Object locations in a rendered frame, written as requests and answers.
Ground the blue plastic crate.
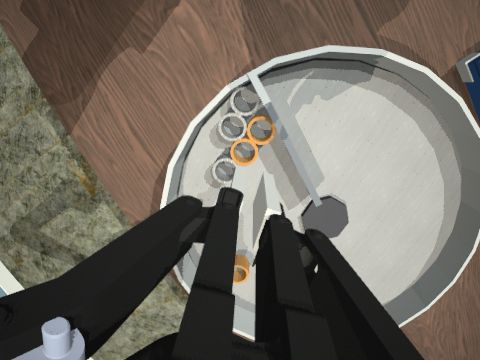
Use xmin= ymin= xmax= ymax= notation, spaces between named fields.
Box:
xmin=456 ymin=50 xmax=480 ymax=121

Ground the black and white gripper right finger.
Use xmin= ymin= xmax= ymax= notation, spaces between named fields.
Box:
xmin=252 ymin=172 xmax=424 ymax=360

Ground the bronze bushing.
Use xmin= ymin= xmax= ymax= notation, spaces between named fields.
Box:
xmin=247 ymin=114 xmax=275 ymax=145
xmin=233 ymin=255 xmax=249 ymax=284
xmin=230 ymin=135 xmax=258 ymax=166

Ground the grey metal ring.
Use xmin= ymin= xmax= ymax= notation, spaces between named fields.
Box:
xmin=212 ymin=153 xmax=238 ymax=184
xmin=218 ymin=111 xmax=247 ymax=141
xmin=230 ymin=86 xmax=259 ymax=116

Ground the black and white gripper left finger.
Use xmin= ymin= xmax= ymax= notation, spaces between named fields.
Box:
xmin=0 ymin=165 xmax=247 ymax=360

